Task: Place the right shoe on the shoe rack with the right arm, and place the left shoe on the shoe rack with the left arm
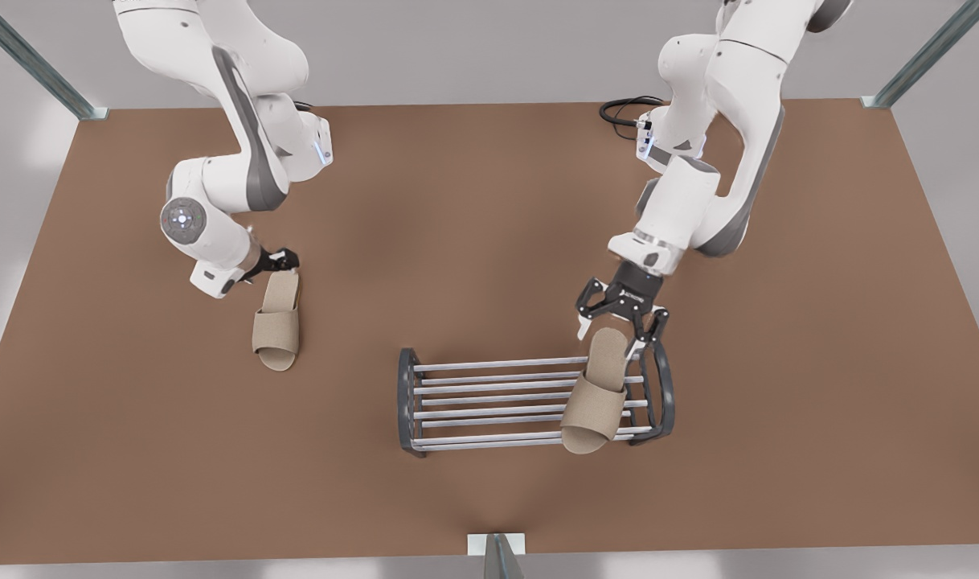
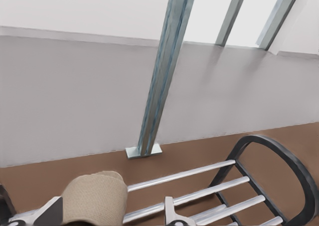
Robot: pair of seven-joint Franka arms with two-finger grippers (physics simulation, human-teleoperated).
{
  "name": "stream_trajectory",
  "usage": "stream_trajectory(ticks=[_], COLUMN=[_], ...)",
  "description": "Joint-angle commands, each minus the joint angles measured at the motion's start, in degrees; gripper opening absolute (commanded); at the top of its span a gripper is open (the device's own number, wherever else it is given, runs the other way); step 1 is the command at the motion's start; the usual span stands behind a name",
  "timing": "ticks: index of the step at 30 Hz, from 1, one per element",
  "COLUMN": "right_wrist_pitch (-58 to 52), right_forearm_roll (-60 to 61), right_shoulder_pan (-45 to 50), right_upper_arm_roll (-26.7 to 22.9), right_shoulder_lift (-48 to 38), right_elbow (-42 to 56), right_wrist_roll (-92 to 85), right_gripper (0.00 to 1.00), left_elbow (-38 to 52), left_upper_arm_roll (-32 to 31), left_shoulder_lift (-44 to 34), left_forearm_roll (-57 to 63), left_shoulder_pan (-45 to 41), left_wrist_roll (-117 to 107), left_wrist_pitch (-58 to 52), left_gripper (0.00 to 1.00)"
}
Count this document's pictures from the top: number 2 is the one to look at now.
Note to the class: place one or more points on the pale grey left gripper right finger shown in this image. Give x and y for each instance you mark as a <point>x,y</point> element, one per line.
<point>170,213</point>

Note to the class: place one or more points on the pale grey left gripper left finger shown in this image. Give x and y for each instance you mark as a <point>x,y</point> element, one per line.
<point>51,212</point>

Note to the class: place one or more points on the beige knit shoe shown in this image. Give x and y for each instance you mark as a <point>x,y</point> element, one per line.
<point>96,198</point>

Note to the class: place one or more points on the black shoe rack silver rods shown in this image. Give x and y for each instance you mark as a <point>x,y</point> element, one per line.
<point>297,165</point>

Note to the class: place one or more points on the silver frame post with foot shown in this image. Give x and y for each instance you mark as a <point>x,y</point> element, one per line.
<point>169,61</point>

